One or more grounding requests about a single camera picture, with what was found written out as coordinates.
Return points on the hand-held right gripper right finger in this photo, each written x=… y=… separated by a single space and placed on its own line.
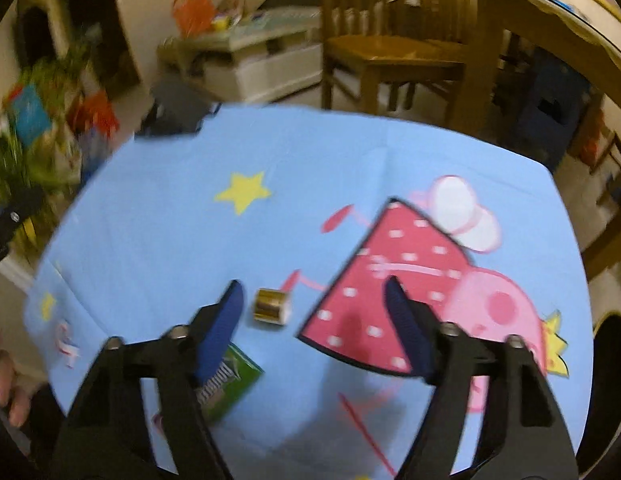
x=405 y=330

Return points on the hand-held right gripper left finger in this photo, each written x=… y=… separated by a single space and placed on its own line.
x=220 y=330

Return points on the green printed box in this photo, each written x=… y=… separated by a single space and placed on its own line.
x=238 y=375

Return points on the small gold foil roll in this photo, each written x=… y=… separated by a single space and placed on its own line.
x=268 y=307

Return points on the black trash bin gold rim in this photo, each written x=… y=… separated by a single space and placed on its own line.
x=610 y=385

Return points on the person's left hand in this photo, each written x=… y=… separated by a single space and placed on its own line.
x=8 y=380

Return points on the green leafy plant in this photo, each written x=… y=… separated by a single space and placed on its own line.
x=40 y=160

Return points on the blue printed box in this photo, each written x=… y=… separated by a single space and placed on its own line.
x=30 y=110

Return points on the red printed box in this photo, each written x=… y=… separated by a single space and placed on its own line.
x=95 y=112

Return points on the blue cartoon printed blanket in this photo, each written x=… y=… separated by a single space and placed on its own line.
x=290 y=185

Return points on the black box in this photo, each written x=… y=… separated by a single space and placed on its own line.
x=175 y=107

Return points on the red plastic bag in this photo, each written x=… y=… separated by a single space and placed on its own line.
x=588 y=140

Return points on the blue plastic stool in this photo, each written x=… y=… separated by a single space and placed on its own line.
x=550 y=110

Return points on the white low cabinet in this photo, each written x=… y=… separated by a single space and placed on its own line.
x=270 y=70

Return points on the wooden slat-back chair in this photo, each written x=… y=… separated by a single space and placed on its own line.
x=618 y=170
x=390 y=52
x=450 y=10

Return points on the red mesh bag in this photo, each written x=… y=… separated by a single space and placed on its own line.
x=193 y=12

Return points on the wooden dining table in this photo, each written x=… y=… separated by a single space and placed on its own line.
x=483 y=60

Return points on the beige lace tablecloth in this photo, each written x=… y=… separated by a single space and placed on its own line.
x=590 y=15

